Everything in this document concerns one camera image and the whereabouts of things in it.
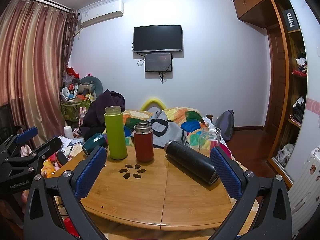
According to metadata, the grey black garment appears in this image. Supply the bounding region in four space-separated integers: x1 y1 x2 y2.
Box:
143 111 189 148

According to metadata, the green tall bottle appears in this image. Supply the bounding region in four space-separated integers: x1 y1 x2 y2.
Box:
104 106 127 160

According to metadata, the red thermos bottle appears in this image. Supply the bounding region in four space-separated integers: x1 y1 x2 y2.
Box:
133 121 153 163

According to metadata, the wooden wardrobe shelving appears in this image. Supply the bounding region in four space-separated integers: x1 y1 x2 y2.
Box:
233 0 319 186

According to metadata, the white air conditioner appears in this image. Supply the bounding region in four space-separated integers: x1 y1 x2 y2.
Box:
80 1 124 28

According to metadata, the clear glass jar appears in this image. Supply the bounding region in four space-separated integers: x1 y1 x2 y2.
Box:
199 127 221 152

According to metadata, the green basket of toys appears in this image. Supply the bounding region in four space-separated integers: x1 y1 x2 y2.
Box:
60 75 103 122

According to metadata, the colourful patchwork quilt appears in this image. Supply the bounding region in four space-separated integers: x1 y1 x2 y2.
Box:
123 107 232 157

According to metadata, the yellow foam ring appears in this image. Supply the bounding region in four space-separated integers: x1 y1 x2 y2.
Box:
139 97 168 112

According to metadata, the pink striped curtain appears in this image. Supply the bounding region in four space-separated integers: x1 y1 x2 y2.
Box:
1 0 75 146

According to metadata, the dark green hexagonal ceramic cup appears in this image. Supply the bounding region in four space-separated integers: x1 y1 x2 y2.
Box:
82 133 107 156

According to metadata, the grey backpack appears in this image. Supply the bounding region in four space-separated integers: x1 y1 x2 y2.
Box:
215 109 235 141

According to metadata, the small black wall monitor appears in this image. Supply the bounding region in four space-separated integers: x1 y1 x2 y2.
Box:
144 52 172 73

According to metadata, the black thermos lying down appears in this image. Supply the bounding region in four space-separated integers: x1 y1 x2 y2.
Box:
164 141 219 185

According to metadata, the small white bottle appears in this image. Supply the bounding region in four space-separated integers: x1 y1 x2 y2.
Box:
63 126 74 139

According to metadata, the white radiator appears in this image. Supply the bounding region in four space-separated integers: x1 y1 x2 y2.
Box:
288 147 320 238

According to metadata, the black wall television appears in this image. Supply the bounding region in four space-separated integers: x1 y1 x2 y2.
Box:
133 24 183 53

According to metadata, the dark purple jacket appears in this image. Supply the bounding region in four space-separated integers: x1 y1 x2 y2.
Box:
80 89 125 142

